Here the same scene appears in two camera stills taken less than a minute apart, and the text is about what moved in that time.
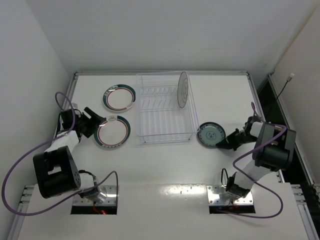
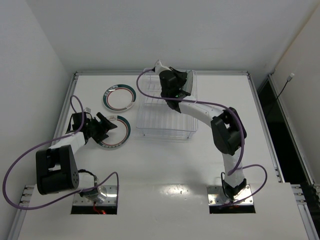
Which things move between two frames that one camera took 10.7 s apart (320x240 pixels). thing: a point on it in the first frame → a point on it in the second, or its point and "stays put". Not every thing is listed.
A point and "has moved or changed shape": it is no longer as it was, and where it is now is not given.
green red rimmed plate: (119, 97) stays put
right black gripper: (236, 136) → (180, 81)
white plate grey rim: (182, 89) has moved or changed shape
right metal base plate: (217, 194) stays put
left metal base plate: (110, 192) stays put
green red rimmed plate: (113, 132) stays put
